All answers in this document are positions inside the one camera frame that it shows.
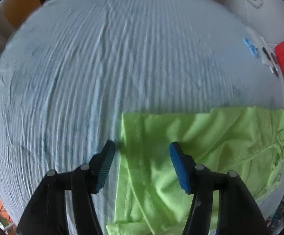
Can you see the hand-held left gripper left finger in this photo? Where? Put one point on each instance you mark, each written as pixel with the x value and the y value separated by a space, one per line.
pixel 106 166

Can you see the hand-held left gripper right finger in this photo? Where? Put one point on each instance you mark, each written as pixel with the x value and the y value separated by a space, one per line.
pixel 181 169

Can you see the lime green shirt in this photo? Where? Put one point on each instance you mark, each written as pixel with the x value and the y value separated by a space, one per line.
pixel 151 176

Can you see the light blue printed bedsheet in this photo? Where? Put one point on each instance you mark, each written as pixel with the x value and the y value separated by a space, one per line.
pixel 83 78

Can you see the blue clothespin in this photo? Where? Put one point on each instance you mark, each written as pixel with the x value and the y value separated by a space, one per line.
pixel 250 46

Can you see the white paper sheet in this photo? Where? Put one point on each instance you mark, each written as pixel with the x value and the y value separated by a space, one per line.
pixel 260 44

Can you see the wooden headboard frame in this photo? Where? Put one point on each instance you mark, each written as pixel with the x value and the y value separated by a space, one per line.
pixel 21 9

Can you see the white wall socket plate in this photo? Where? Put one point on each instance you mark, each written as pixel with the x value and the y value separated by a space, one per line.
pixel 257 0

